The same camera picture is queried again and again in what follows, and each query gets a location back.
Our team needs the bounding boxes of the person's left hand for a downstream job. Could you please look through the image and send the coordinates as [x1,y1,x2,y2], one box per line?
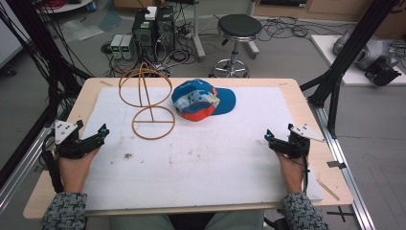
[57,147,101,195]

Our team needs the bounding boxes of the brown wire hat stand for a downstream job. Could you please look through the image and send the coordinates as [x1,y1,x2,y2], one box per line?
[118,61,176,141]

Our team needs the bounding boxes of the bundle of black floor cables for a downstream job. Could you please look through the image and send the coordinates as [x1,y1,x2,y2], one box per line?
[258,15,344,43]

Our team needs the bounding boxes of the white floor board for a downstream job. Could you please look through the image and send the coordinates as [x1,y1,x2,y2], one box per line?
[310,34,406,87]

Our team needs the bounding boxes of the black tape cross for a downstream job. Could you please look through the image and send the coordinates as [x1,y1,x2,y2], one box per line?
[326,205,355,223]

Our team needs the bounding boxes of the grey tape piece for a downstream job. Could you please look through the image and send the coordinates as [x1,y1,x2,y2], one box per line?
[326,160,348,170]

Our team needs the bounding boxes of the person's legs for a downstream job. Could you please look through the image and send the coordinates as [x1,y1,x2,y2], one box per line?
[109,210,266,230]

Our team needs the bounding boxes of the grey power supply unit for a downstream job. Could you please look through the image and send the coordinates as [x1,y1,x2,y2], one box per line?
[109,34,124,60]
[120,34,136,60]

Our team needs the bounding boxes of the white foam mat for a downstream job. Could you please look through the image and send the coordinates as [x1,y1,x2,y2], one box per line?
[81,85,325,213]

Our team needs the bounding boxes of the aluminium rail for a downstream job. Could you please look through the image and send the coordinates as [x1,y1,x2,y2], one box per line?
[0,126,54,215]
[307,99,377,230]

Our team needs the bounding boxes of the person's right hand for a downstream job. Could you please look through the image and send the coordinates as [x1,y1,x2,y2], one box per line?
[275,150,305,195]

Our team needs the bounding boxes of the right hand-held gripper cable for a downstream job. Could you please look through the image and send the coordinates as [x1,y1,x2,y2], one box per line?
[295,137,312,196]

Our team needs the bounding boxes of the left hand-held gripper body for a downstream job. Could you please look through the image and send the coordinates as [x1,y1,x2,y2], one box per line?
[51,119,101,160]

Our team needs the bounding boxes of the grey and black device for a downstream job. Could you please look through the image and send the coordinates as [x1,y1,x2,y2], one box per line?
[332,30,403,87]

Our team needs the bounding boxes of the blue baseball cap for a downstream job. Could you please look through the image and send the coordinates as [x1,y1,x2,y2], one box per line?
[170,78,237,123]

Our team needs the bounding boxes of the black computer tower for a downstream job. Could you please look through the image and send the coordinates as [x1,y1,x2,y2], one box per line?
[131,9,159,62]
[155,5,176,54]

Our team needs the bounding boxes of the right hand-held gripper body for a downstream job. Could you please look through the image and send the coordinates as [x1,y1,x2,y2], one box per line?
[277,123,327,160]

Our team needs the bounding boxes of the thin wooden stick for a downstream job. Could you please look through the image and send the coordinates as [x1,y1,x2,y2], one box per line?
[316,179,341,202]

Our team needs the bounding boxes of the black metal frame post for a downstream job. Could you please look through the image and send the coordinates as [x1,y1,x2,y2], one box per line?
[300,0,400,139]
[0,0,94,190]

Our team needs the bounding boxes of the black round stool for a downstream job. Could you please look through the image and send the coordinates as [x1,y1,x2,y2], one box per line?
[208,13,263,80]

